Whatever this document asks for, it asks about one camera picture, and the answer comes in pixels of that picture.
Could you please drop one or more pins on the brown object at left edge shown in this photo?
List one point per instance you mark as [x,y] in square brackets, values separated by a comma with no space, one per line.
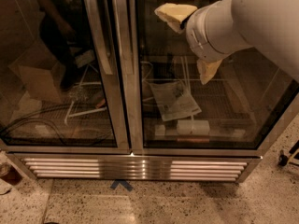
[9,174]

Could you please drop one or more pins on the small white block inside fridge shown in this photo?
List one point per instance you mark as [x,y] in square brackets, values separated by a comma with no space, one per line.
[159,130]

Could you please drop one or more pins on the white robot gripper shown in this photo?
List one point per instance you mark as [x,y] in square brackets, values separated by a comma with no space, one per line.
[193,34]

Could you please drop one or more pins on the black caster wheel cart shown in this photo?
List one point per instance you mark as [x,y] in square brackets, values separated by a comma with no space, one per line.
[292,158]

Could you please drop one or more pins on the blue tape floor marker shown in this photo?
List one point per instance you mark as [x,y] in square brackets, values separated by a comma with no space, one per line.
[121,182]

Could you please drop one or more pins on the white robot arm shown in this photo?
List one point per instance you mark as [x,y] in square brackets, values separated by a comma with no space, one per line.
[216,31]

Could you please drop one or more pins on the left fridge door handle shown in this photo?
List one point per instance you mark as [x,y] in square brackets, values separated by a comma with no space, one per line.
[98,35]

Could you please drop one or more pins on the paper manual inside fridge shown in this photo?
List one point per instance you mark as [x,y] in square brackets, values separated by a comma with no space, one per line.
[174,100]

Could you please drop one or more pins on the stainless glass door refrigerator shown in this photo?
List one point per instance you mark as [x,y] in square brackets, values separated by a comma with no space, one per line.
[61,116]

